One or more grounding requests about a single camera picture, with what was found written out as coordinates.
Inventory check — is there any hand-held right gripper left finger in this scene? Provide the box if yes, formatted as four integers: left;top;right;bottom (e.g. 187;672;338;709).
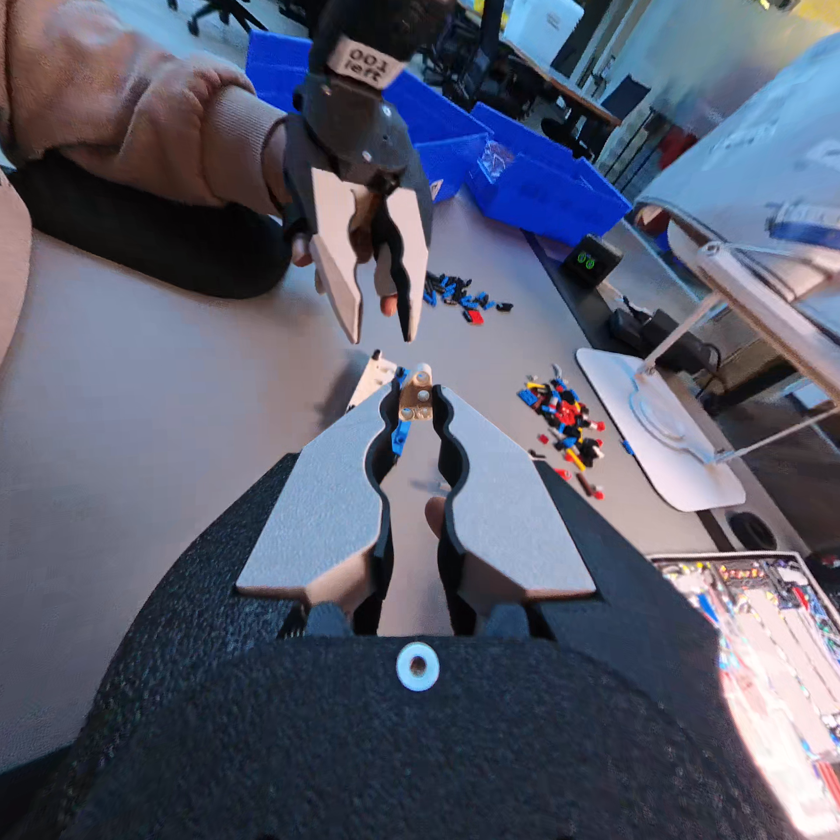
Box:
235;382;404;618

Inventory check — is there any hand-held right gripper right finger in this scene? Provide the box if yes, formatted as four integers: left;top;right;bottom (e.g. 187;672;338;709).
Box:
433;386;598;619

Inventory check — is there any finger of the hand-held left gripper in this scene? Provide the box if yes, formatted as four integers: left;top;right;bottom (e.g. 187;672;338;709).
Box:
371;189;432;343
307;168;364;345

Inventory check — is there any blue and white lego panel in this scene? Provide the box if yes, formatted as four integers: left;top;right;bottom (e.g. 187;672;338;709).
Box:
344;350;413;458

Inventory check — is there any tan lego connector piece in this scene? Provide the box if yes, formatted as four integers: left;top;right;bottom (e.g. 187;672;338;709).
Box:
398;362;435;422

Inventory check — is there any person's left forearm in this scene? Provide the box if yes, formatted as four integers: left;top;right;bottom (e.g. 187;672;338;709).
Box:
0;0;290;221

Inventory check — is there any pile of mixed lego pieces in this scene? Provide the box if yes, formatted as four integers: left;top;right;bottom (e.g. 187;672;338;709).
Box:
517;363;608;501

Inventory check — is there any person's left hand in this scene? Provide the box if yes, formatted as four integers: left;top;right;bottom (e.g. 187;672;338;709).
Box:
261;121;403;317

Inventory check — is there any pile of blue black pins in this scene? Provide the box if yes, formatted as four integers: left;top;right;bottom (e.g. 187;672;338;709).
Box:
422;270;515;326

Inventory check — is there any blue plastic bin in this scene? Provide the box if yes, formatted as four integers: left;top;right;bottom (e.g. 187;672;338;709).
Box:
246;29;492;204
467;101;633;248

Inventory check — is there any clear plastic bag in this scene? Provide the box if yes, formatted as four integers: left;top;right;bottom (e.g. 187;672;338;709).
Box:
478;139;517;179

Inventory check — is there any black wrist rest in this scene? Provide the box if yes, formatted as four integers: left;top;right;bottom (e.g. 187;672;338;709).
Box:
10;154;294;301

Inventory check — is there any white book stand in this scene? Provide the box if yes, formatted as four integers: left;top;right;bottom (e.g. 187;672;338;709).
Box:
576;200;840;513

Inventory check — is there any black office chair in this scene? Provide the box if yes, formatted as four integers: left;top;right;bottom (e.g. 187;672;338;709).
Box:
167;0;266;37

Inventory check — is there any black device with green display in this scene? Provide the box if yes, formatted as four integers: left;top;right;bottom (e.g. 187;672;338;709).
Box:
562;234;624;288

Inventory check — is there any white storage box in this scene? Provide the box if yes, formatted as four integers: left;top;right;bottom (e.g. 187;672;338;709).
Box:
504;0;585;52

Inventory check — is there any black desk grommet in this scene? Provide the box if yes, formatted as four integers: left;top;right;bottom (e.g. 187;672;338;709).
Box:
727;511;779;552

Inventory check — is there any black power adapter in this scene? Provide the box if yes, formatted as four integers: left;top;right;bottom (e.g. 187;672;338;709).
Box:
609;298;723;385

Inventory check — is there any shiny sticker sheet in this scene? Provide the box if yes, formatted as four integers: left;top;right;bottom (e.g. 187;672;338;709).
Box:
656;554;840;837

